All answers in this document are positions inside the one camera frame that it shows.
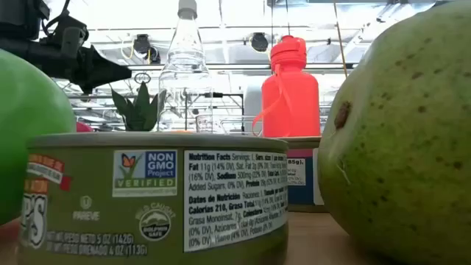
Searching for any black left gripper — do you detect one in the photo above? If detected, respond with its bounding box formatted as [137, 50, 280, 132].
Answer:
[0, 26, 132, 95]

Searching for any red bell pepper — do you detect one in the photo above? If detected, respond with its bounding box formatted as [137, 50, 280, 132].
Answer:
[75, 121, 95, 134]

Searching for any clear plastic bottle white cap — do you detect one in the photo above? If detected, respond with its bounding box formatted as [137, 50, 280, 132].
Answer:
[157, 0, 214, 133]

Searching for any olive label tuna can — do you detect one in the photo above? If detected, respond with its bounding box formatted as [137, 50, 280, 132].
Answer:
[18, 131, 290, 265]

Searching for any orange plastic bottle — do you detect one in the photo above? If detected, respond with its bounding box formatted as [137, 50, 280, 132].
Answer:
[252, 35, 322, 138]

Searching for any blue label tin can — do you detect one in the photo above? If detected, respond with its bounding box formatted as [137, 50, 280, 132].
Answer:
[285, 136, 328, 213]

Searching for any green pear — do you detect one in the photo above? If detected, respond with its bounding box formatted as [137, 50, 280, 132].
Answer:
[316, 0, 471, 265]

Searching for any black hanging ceiling reel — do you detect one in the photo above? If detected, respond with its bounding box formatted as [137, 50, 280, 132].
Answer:
[249, 32, 270, 53]
[132, 33, 162, 66]

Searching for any potted plant white pot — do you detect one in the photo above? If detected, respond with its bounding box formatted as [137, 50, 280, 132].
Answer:
[109, 80, 169, 133]

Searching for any green bell pepper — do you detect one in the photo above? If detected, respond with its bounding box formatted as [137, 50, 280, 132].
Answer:
[0, 49, 77, 225]

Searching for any black metal stand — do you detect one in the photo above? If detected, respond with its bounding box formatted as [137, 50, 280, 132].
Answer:
[183, 91, 245, 133]

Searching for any black hanging ring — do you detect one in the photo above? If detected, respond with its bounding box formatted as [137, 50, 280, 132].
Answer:
[133, 71, 152, 85]

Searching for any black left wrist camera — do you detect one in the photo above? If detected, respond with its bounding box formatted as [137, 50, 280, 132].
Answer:
[0, 0, 51, 40]

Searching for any yellow cable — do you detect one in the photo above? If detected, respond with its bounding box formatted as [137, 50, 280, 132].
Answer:
[333, 0, 349, 78]

